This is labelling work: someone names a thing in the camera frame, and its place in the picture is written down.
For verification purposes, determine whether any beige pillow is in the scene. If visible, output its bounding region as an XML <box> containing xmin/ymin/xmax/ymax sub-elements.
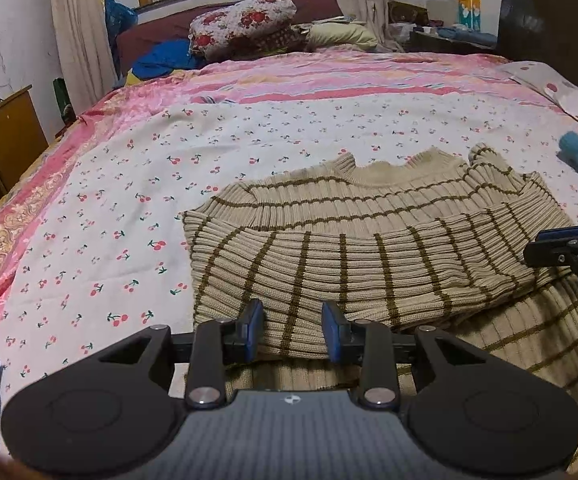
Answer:
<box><xmin>304</xmin><ymin>22</ymin><xmax>380</xmax><ymax>52</ymax></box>

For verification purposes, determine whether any blue plastic bag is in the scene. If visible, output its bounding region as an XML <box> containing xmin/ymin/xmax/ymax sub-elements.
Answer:
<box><xmin>104</xmin><ymin>0</ymin><xmax>138</xmax><ymax>61</ymax></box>

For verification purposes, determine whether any yellow and blue bag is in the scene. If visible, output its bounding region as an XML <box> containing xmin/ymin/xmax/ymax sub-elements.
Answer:
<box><xmin>456</xmin><ymin>0</ymin><xmax>481</xmax><ymax>31</ymax></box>

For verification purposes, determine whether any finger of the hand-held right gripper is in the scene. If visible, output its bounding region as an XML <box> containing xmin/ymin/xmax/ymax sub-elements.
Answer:
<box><xmin>539</xmin><ymin>215</ymin><xmax>578</xmax><ymax>244</ymax></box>
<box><xmin>523</xmin><ymin>241</ymin><xmax>578</xmax><ymax>267</ymax></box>

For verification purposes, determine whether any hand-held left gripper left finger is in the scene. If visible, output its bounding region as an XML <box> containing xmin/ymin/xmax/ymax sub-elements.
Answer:
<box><xmin>76</xmin><ymin>299</ymin><xmax>266</xmax><ymax>409</ymax></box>

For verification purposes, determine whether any cherry print bed sheet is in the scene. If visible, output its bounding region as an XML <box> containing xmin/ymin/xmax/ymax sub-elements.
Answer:
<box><xmin>0</xmin><ymin>95</ymin><xmax>578</xmax><ymax>396</ymax></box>

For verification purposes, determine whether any dark wooden headboard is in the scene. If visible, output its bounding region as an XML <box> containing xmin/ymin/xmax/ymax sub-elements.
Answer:
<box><xmin>496</xmin><ymin>0</ymin><xmax>578</xmax><ymax>91</ymax></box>

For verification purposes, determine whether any folded blue cloth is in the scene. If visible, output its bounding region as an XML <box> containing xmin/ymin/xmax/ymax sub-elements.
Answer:
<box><xmin>439</xmin><ymin>27</ymin><xmax>498</xmax><ymax>44</ymax></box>

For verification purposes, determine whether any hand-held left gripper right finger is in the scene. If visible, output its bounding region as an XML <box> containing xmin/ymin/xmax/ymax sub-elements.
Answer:
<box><xmin>321</xmin><ymin>301</ymin><xmax>507</xmax><ymax>409</ymax></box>

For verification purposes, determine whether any maroon sofa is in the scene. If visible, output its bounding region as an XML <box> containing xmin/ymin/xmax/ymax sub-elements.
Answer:
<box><xmin>116</xmin><ymin>0</ymin><xmax>345</xmax><ymax>76</ymax></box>

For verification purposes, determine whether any wooden desk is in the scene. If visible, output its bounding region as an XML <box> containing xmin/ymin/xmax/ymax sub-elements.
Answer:
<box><xmin>0</xmin><ymin>85</ymin><xmax>50</xmax><ymax>221</ymax></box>

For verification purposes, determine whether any beige striped knit sweater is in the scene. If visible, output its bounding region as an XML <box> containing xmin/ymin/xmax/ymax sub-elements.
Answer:
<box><xmin>181</xmin><ymin>142</ymin><xmax>578</xmax><ymax>478</ymax></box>

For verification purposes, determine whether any dark patterned box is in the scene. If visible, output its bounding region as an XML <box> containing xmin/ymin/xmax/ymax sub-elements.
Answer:
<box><xmin>388</xmin><ymin>1</ymin><xmax>430</xmax><ymax>26</ymax></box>

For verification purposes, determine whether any floral folded quilt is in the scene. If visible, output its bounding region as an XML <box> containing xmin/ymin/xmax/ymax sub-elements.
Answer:
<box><xmin>189</xmin><ymin>0</ymin><xmax>298</xmax><ymax>61</ymax></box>

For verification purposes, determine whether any dark green object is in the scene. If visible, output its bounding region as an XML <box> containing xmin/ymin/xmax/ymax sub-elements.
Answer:
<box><xmin>53</xmin><ymin>77</ymin><xmax>77</xmax><ymax>126</ymax></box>

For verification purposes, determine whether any white pink dotted pillow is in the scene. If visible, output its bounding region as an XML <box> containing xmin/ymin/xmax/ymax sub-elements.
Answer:
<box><xmin>494</xmin><ymin>60</ymin><xmax>578</xmax><ymax>138</ymax></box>

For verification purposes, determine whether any dark bedside table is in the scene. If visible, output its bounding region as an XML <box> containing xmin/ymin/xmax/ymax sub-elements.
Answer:
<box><xmin>409</xmin><ymin>27</ymin><xmax>500</xmax><ymax>54</ymax></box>

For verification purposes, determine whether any pink striped quilt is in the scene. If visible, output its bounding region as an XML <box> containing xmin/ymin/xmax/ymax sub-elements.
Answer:
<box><xmin>0</xmin><ymin>47</ymin><xmax>570</xmax><ymax>356</ymax></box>

